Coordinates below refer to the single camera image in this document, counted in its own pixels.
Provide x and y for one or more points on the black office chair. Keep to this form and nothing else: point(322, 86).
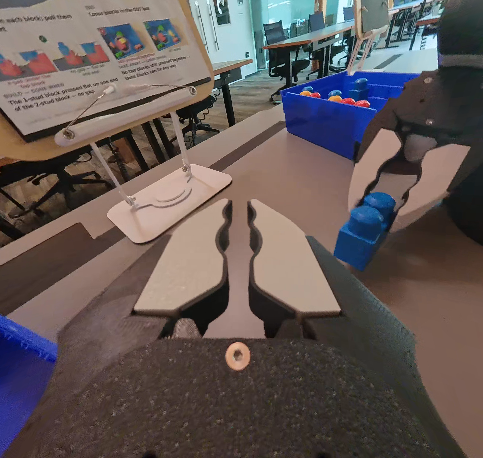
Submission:
point(317, 20)
point(196, 110)
point(56, 171)
point(275, 35)

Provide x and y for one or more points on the person's right forearm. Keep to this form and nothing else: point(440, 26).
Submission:
point(468, 220)

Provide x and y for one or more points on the blue one-stud mega block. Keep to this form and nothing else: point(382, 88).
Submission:
point(361, 84)

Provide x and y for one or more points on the blue plastic bin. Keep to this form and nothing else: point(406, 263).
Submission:
point(19, 371)
point(320, 126)

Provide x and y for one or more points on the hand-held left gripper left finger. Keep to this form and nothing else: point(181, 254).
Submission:
point(185, 273)

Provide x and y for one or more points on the cluster of built block steps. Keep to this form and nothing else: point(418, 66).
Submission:
point(334, 95)

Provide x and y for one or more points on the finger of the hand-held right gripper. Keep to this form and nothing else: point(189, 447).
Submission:
point(373, 156)
point(437, 178)

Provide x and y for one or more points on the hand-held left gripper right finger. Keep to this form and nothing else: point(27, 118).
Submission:
point(294, 273)

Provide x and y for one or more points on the wood-edged office desk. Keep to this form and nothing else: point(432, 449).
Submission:
point(415, 4)
point(230, 65)
point(302, 37)

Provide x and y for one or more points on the printed instruction sheet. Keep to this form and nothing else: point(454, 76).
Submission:
point(75, 69)

